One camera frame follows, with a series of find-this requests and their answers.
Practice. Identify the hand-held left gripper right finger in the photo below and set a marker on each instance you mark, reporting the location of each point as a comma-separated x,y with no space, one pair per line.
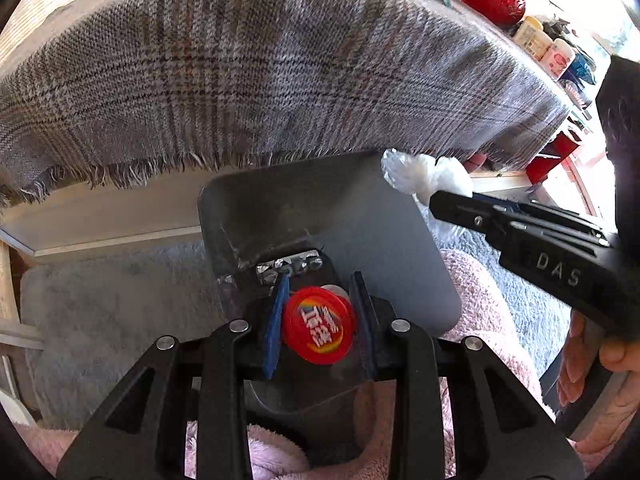
361,320

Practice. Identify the crumpled silver foil piece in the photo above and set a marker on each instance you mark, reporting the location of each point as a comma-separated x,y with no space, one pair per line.
285,267

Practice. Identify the dark grey trash bin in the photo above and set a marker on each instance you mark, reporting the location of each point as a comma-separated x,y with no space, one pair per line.
350,220

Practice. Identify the person's right hand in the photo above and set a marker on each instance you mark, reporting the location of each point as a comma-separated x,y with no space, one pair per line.
580,355

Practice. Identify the pink fluffy clothing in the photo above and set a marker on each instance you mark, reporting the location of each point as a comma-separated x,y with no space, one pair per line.
480,310

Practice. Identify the red box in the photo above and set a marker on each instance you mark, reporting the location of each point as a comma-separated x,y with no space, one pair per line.
552,157

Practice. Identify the grey plaid tablecloth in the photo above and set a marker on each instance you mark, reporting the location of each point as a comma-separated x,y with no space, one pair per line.
225,75

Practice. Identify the light wooden frame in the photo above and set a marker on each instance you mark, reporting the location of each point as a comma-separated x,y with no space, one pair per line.
7,300

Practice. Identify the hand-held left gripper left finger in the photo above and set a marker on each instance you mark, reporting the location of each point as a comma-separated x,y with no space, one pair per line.
277,325

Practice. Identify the white plastic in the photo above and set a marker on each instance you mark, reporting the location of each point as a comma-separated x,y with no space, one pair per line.
425,175

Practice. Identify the white low table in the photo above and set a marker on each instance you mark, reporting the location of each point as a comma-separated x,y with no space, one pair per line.
100,225

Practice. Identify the white pink label bottle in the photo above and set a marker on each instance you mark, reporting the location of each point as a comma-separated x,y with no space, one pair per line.
557,60

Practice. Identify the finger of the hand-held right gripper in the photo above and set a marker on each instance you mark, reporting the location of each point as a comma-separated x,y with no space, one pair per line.
460,212
500,202

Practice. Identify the cream lotion bottle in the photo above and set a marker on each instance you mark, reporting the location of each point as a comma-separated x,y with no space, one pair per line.
532,37

